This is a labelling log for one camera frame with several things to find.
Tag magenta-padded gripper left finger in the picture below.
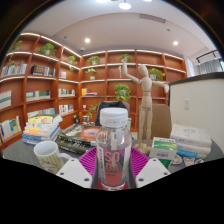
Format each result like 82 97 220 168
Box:
55 147 99 190

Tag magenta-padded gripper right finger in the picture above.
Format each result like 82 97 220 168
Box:
129 147 172 189

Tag clear bottle with pink label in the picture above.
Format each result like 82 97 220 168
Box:
95 107 133 192

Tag green and white box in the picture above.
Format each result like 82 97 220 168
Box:
148 136 179 169

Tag yellow striped white mug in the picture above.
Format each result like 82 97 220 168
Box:
33 140 73 175

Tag beige chair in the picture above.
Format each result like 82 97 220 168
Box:
151 103 173 140

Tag stack of colourful books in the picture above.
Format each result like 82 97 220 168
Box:
21 113 64 146

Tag wooden artist mannequin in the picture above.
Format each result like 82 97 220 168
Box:
120 61 170 156

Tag dark chair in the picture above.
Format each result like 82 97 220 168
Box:
94 100 128 127

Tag white partition with dark top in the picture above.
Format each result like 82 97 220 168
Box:
168 71 224 154

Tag wooden shelf unit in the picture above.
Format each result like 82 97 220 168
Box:
0 31 189 151

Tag ceiling air vent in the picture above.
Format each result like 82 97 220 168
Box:
138 13 167 24

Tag ceiling lights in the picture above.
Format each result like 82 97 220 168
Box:
83 0 180 47

